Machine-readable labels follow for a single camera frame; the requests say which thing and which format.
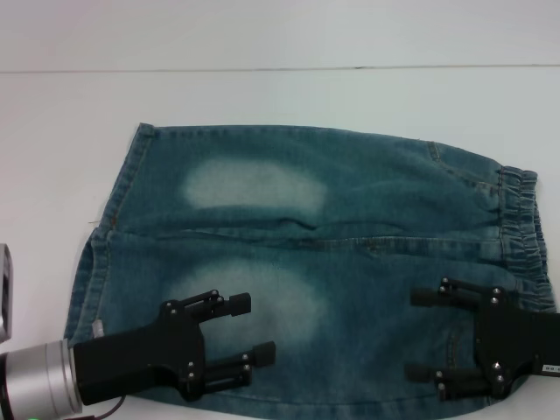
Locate dark thin gripper cable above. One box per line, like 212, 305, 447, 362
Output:
92, 394, 129, 420

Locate blue denim shorts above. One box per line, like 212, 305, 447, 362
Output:
64, 122, 557, 406

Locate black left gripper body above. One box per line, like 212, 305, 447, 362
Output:
72, 298, 207, 406

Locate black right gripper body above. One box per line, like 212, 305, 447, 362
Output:
473, 285, 560, 402

